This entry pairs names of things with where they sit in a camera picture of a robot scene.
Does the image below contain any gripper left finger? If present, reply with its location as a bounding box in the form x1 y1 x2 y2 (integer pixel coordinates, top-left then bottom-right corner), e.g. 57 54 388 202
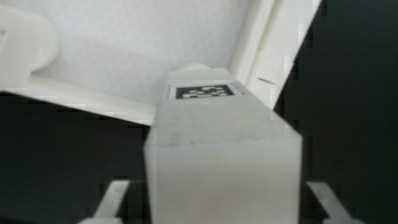
78 180 130 224

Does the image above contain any white desk top tray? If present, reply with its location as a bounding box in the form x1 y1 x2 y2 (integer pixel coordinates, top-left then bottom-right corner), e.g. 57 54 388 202
0 0 281 127

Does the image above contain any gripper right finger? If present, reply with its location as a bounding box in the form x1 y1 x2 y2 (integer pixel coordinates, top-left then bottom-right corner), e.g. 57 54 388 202
306 181 366 224

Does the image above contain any white desk leg edge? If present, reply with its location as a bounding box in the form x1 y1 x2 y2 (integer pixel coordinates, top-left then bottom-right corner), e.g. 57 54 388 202
144 63 302 224

